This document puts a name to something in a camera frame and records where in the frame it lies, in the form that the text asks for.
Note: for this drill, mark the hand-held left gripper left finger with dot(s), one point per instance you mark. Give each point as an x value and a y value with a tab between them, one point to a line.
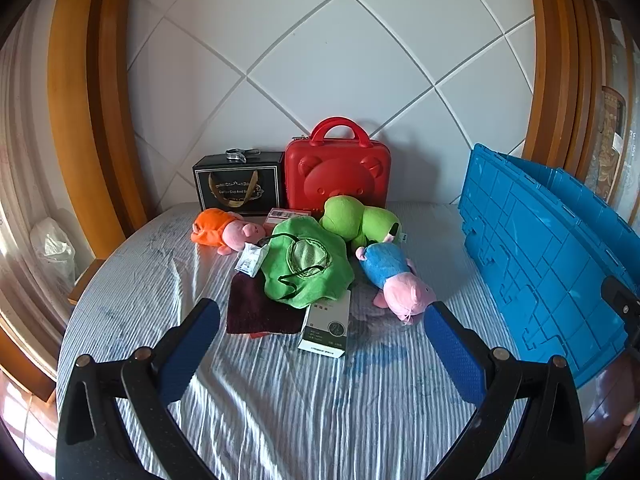
192	342

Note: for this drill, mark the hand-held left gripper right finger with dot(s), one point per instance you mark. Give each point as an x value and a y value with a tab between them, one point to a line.
452	352

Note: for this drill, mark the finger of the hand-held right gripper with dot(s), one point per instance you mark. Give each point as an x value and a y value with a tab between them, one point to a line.
625	307

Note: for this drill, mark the blue pig plush toy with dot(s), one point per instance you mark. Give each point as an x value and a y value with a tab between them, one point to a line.
385	265

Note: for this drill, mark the blue plastic crate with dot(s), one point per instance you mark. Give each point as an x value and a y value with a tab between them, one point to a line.
525	240

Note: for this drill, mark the green frog plush toy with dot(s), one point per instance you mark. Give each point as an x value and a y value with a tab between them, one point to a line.
350	220

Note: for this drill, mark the dark red towel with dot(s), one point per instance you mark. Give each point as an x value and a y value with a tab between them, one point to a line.
255	310

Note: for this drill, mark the white paper tag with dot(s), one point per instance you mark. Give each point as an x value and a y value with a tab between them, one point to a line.
249	260

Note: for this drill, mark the orange pig plush toy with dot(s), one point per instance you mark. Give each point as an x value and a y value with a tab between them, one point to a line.
215	225

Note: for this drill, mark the wooden nightstand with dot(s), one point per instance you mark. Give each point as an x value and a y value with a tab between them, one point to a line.
87	280

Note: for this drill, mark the green cloth hat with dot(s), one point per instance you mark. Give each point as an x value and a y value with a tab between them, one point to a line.
300	280

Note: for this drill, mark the white cardboard box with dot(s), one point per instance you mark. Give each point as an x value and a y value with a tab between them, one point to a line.
325	320

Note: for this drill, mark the small pink barcode box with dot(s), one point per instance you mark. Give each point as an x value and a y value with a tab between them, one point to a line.
277	215

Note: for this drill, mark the clear plastic bag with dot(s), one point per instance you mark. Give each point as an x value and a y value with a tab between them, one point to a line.
50	250

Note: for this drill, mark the black gift box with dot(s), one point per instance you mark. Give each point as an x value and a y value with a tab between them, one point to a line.
235	175

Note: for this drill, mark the patterned cloth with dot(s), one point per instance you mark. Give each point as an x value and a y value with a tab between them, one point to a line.
607	135

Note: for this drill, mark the metal clip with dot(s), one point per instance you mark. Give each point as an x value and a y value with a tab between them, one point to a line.
235	156

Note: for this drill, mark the red bear suitcase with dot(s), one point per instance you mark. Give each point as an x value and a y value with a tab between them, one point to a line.
340	170

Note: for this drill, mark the sheer window curtain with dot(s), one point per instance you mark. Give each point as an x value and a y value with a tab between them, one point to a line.
25	160

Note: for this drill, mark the wooden headboard frame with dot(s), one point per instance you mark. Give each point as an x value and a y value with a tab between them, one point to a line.
80	85
555	60

